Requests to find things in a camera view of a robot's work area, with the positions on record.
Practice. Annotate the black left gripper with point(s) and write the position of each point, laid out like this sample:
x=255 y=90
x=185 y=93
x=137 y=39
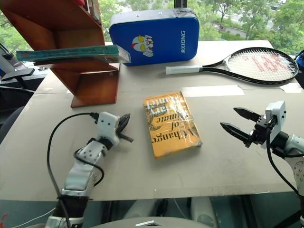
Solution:
x=118 y=130

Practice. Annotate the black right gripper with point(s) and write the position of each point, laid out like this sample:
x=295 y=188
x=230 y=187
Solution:
x=260 y=133

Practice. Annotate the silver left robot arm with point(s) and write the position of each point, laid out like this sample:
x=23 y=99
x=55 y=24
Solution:
x=80 y=171

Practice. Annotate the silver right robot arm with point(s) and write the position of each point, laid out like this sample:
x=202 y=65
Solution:
x=297 y=154

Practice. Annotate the yellow paperback book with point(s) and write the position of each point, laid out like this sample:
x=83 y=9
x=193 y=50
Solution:
x=171 y=123

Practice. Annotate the teal plastic-wrapped book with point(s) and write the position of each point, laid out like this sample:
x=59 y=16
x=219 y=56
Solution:
x=71 y=52

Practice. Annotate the grey upright book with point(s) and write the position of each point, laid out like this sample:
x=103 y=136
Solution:
x=93 y=8

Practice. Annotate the wooden bookshelf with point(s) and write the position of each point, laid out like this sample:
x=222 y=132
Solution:
x=59 y=21

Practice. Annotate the red upright book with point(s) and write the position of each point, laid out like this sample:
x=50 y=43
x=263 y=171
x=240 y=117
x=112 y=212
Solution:
x=80 y=2

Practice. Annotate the black tennis racket white grip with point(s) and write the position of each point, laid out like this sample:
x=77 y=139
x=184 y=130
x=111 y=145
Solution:
x=240 y=77

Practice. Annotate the white rounded leg shape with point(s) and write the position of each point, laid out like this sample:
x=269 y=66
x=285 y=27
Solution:
x=204 y=211

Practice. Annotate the grey rounded robot torso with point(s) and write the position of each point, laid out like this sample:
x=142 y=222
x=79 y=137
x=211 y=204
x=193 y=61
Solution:
x=152 y=223

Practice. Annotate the blue RXIONG kick pad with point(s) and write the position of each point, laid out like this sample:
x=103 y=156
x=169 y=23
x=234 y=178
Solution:
x=164 y=38

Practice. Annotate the black office chair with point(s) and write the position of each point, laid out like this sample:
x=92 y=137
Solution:
x=17 y=73

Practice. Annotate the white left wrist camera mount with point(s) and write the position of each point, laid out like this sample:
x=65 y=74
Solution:
x=107 y=126

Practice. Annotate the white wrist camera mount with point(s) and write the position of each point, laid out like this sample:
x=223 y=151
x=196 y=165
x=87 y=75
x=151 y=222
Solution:
x=276 y=114
x=107 y=126

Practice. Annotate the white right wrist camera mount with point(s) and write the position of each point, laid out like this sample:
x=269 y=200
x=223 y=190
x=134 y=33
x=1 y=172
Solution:
x=276 y=114

